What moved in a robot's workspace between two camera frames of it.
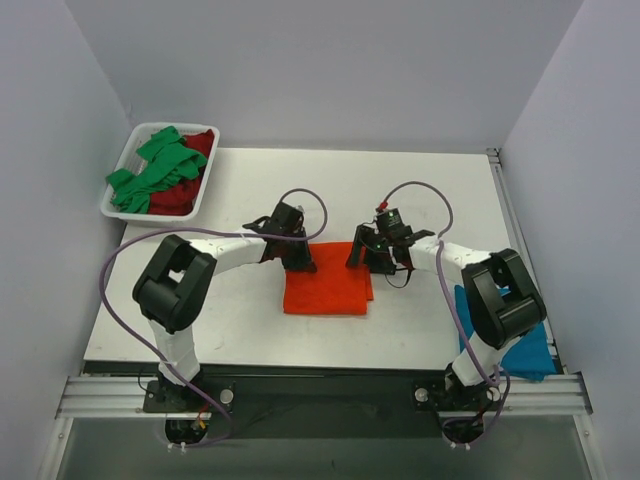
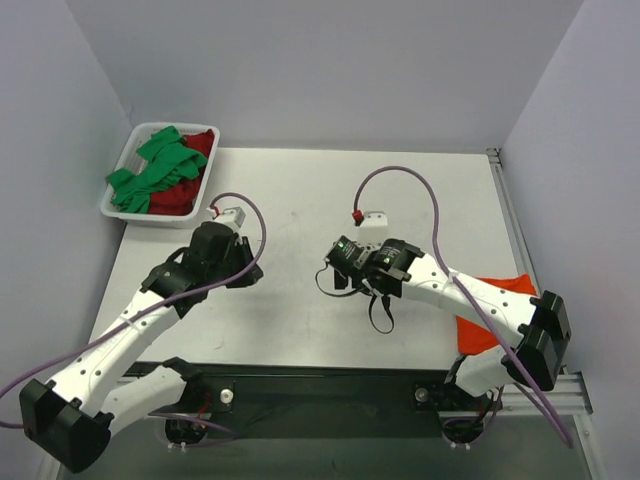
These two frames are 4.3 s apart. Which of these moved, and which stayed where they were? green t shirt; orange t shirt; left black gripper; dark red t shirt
Moved: orange t shirt; left black gripper
Stayed: green t shirt; dark red t shirt
